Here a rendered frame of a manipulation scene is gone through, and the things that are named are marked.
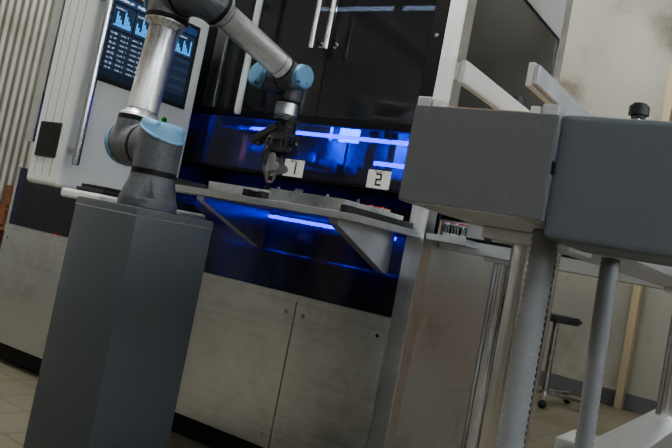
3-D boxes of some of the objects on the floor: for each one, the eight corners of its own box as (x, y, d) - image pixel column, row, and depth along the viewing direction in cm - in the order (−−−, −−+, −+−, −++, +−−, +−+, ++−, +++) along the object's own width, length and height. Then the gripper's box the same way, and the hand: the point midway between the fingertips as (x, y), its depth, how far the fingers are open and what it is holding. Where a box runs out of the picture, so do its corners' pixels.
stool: (598, 411, 516) (613, 325, 519) (572, 418, 470) (588, 323, 473) (523, 390, 548) (537, 308, 551) (492, 394, 502) (508, 305, 505)
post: (364, 511, 231) (485, -137, 244) (381, 518, 228) (503, -139, 241) (353, 515, 226) (478, -147, 239) (370, 523, 222) (496, -150, 235)
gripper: (288, 114, 232) (275, 181, 230) (307, 122, 240) (294, 187, 239) (267, 112, 236) (253, 178, 235) (285, 120, 245) (272, 184, 244)
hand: (267, 177), depth 239 cm, fingers closed, pressing on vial
